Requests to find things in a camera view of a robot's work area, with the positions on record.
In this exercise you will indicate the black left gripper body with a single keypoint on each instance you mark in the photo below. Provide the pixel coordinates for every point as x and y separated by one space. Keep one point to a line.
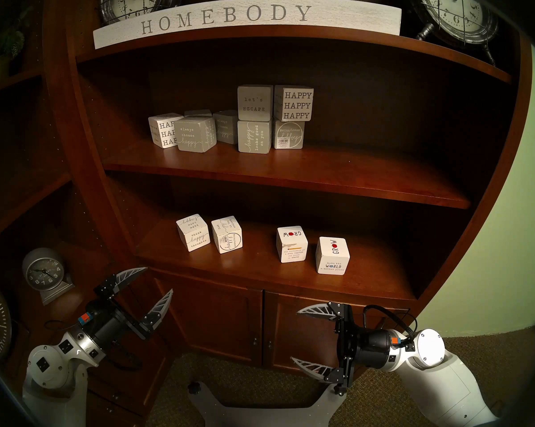
109 321

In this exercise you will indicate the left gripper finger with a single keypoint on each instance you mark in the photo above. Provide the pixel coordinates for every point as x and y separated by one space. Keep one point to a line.
116 283
157 312

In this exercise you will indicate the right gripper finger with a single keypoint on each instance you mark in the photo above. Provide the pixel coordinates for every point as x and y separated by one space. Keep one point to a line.
320 370
327 310

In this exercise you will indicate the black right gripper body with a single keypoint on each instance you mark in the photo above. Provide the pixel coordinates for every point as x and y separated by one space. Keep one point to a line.
369 346

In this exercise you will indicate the white GROW teacher cube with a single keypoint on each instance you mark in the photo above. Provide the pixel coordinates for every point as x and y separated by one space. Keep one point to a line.
333 255
292 243

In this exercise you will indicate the white think happy thoughts cube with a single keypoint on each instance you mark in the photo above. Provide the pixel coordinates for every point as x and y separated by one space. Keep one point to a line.
191 232

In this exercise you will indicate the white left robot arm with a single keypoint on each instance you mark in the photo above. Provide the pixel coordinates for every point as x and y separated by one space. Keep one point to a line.
49 372

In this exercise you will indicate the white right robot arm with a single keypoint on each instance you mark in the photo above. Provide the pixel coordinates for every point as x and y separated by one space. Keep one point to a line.
450 377

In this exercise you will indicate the wooden cabinet door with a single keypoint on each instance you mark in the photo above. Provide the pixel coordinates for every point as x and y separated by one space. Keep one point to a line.
289 337
214 315

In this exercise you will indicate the small grey alarm clock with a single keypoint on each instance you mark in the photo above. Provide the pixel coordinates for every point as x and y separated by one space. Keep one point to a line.
42 270

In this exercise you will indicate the white happy everything cube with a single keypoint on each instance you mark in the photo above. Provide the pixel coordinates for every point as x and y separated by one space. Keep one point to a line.
226 235
289 134

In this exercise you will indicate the dark wooden bookshelf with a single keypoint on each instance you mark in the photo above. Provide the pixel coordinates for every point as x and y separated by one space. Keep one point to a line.
294 172

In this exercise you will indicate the white HAPPY print cube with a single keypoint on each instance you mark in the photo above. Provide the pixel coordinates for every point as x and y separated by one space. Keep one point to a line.
294 103
160 130

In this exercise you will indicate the grey always choose happy cube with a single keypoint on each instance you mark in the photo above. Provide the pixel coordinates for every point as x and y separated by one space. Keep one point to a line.
225 126
191 134

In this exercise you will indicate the grey happy looks good cube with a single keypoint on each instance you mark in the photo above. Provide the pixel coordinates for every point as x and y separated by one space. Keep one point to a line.
254 137

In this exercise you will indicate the plain grey cube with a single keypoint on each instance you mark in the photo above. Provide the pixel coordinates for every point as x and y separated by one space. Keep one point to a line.
197 113

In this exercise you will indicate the grey lets escape cube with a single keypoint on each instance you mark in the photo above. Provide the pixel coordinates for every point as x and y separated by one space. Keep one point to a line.
254 102

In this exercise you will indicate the green artificial plant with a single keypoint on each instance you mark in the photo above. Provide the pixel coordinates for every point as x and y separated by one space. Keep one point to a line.
11 41

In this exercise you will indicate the round caged metal clock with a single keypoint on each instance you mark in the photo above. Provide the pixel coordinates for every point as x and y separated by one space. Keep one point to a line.
129 1

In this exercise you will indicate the white HOMEBODY wooden sign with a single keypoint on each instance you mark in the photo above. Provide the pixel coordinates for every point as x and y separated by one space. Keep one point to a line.
249 14

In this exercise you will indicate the caged metal clock with stand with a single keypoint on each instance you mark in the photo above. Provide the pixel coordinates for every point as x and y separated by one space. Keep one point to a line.
454 12

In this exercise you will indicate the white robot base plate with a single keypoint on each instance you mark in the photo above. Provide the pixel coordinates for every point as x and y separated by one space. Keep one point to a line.
205 404

